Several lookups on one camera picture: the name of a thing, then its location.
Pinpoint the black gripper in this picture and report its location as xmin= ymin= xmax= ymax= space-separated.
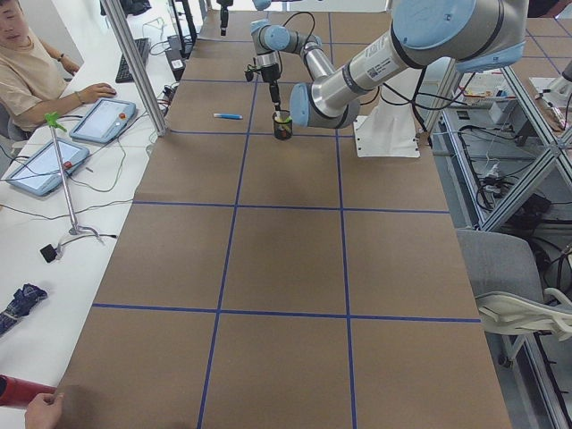
xmin=260 ymin=63 xmax=282 ymax=111
xmin=216 ymin=0 xmax=231 ymax=36

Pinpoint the blue highlighter pen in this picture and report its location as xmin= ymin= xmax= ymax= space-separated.
xmin=213 ymin=113 xmax=243 ymax=121

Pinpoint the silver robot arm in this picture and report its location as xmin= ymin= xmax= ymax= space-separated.
xmin=250 ymin=0 xmax=528 ymax=129
xmin=201 ymin=1 xmax=398 ymax=41

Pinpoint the bystander hand at table edge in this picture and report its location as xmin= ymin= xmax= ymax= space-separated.
xmin=24 ymin=393 xmax=64 ymax=429

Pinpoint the black mesh pen cup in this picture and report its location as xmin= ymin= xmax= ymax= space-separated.
xmin=273 ymin=111 xmax=292 ymax=140

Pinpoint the black keyboard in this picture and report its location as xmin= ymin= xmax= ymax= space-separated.
xmin=114 ymin=38 xmax=151 ymax=84

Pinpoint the far blue teach pendant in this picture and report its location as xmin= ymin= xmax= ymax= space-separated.
xmin=69 ymin=98 xmax=137 ymax=145

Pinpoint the blue teach pendant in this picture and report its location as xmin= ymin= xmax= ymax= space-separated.
xmin=69 ymin=98 xmax=137 ymax=145
xmin=5 ymin=138 xmax=90 ymax=197

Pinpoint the green tipped metal stand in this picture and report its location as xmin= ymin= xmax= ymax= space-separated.
xmin=43 ymin=111 xmax=105 ymax=245

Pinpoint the seated person beige shirt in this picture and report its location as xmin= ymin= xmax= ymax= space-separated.
xmin=0 ymin=0 xmax=118 ymax=131

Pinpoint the near blue teach pendant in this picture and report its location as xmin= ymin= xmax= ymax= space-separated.
xmin=5 ymin=138 xmax=90 ymax=197

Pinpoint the small black square device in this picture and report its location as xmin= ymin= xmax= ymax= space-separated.
xmin=39 ymin=244 xmax=61 ymax=263

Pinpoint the grey office chair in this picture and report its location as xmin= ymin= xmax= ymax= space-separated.
xmin=457 ymin=229 xmax=571 ymax=367

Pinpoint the red bottle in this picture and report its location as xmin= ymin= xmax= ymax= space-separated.
xmin=1 ymin=374 xmax=56 ymax=408

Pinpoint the right black braided cable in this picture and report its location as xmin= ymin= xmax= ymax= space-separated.
xmin=248 ymin=11 xmax=315 ymax=72

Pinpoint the aluminium frame post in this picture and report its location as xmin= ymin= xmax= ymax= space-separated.
xmin=101 ymin=0 xmax=167 ymax=137

